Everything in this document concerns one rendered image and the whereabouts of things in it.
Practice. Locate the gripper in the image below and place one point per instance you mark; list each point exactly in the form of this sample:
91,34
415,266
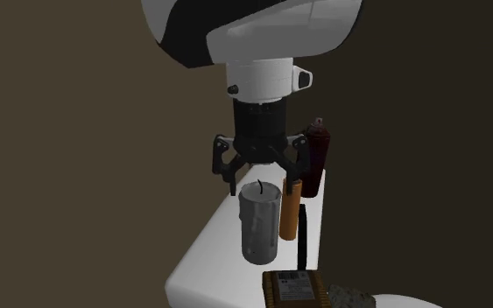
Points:
259,123

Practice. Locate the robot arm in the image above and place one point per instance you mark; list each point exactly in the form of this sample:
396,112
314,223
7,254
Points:
271,34

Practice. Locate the grey candle with black wick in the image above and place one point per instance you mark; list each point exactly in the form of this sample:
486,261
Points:
259,226

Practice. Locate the orange cylinder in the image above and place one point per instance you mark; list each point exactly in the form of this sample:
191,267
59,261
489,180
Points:
289,217

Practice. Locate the dark red spray bottle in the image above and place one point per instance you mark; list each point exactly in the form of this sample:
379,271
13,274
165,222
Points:
317,158

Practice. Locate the black upright stick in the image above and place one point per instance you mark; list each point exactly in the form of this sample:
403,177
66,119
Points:
302,239

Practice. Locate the brown box with pale label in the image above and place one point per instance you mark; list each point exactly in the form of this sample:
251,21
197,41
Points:
296,290

